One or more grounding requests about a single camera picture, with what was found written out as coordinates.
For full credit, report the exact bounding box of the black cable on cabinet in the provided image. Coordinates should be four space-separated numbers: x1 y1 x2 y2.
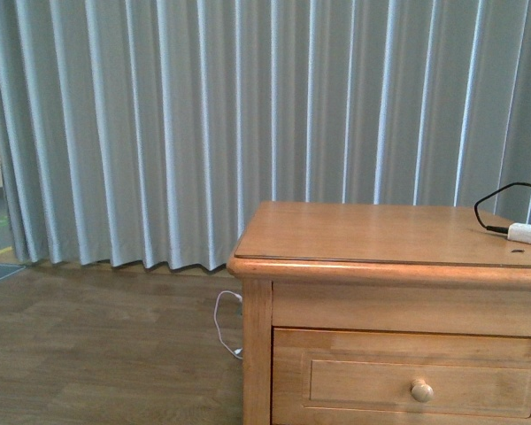
473 182 531 234

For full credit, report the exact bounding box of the grey pleated curtain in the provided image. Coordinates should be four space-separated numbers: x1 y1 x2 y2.
0 1 531 269

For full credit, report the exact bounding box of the white cable on floor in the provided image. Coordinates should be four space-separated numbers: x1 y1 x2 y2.
214 290 244 359

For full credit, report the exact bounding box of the wooden drawer with knob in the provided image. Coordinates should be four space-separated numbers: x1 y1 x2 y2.
272 328 531 424

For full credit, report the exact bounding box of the white adapter on cabinet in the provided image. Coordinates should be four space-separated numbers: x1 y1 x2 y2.
507 223 531 244

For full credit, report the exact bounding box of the wooden nightstand cabinet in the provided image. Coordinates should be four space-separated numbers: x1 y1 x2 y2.
227 202 531 424

